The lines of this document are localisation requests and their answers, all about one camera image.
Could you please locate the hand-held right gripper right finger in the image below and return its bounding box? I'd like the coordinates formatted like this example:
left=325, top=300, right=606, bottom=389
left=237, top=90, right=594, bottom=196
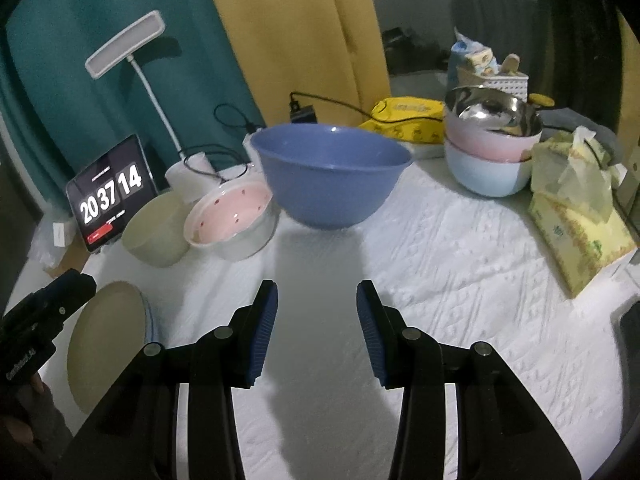
left=356, top=280, right=583, bottom=480

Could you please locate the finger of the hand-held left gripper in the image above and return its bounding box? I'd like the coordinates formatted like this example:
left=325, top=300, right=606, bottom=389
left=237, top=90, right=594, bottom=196
left=35, top=268, right=97, bottom=318

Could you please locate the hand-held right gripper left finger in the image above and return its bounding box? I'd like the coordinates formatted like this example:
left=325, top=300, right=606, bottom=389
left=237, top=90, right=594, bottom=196
left=52, top=280, right=279, bottom=480

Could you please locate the cream plate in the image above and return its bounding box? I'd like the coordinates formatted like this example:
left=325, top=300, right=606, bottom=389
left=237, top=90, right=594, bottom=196
left=66, top=281, right=151, bottom=413

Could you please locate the cream bowl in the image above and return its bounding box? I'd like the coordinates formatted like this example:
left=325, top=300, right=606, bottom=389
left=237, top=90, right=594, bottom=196
left=121, top=191, right=191, bottom=267

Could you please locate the pink dotted bowl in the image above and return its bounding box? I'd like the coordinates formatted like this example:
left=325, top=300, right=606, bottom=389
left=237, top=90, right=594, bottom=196
left=183, top=180, right=279, bottom=262

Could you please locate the large blue bowl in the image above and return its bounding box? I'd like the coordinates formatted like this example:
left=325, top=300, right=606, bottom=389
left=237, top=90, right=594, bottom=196
left=250, top=124, right=415, bottom=229

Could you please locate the person's left forearm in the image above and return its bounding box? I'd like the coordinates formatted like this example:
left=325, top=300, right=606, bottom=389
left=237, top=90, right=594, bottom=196
left=0, top=390, right=76, bottom=468

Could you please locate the cardboard box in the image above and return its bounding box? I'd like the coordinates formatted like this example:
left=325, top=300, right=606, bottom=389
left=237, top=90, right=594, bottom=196
left=42, top=245, right=93, bottom=278

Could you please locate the clear plastic bag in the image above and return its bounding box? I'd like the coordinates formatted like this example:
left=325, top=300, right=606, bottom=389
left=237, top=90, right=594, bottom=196
left=32, top=205, right=76, bottom=271

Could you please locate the tablet with clock display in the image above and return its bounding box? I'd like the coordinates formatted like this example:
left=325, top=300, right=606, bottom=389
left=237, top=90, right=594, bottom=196
left=65, top=133, right=160, bottom=253

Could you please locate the white textured tablecloth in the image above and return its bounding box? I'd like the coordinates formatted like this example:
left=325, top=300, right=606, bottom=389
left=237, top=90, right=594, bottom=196
left=37, top=150, right=640, bottom=480

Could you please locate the plain pink bowl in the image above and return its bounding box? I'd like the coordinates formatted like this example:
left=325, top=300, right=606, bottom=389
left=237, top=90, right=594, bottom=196
left=444, top=105, right=544, bottom=163

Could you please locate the yellow packet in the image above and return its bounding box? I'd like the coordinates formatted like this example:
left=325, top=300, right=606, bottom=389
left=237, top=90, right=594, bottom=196
left=357, top=98, right=447, bottom=145

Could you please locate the white desk lamp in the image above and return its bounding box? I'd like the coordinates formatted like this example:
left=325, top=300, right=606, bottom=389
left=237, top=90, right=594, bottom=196
left=84, top=10, right=221, bottom=204

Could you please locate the yellow tissue pack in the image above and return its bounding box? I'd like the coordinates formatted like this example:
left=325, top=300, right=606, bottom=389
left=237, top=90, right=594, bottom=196
left=530, top=126, right=628, bottom=221

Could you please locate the black phone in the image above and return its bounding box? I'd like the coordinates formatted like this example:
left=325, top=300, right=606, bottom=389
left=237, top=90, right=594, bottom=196
left=611, top=299, right=640, bottom=376

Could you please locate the teal curtain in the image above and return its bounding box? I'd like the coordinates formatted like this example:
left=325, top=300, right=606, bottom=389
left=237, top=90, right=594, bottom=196
left=0, top=0, right=266, bottom=211

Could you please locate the grey cloth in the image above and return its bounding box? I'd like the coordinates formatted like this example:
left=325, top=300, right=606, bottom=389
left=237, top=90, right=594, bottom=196
left=542, top=115, right=621, bottom=153

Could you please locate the yellow curtain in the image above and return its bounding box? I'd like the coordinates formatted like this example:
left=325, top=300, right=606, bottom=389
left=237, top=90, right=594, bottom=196
left=200, top=0, right=391, bottom=131
left=612, top=5, right=640, bottom=136

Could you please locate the dark glass window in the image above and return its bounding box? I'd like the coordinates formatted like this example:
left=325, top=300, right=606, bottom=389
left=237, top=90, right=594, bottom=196
left=360, top=0, right=551, bottom=81

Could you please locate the black lamp cable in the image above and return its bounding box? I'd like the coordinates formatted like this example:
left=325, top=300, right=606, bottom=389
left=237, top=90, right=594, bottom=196
left=182, top=147, right=252, bottom=182

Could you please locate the looped black cable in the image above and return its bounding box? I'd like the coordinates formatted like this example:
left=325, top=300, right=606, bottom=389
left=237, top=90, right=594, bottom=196
left=215, top=104, right=257, bottom=134

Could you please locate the black charger cable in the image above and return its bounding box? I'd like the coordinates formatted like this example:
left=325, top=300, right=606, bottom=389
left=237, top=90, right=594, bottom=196
left=290, top=91, right=375, bottom=117

